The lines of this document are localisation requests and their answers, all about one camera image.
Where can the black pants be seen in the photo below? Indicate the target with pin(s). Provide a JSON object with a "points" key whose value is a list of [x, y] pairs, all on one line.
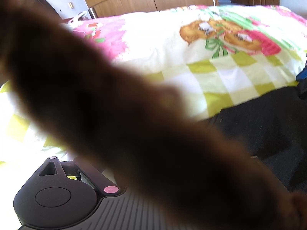
{"points": [[273, 128]]}

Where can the colourful checked bed quilt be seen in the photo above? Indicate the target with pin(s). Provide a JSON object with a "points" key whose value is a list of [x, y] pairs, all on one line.
{"points": [[215, 57]]}

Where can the brown fuzzy sleeve cuff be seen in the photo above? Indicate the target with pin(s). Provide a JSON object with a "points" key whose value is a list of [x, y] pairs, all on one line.
{"points": [[140, 131]]}

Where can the dark wooden headboard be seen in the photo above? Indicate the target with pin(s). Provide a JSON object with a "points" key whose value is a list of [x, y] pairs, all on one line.
{"points": [[44, 4]]}

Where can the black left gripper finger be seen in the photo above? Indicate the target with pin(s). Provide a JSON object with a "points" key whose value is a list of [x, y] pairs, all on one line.
{"points": [[94, 177]]}

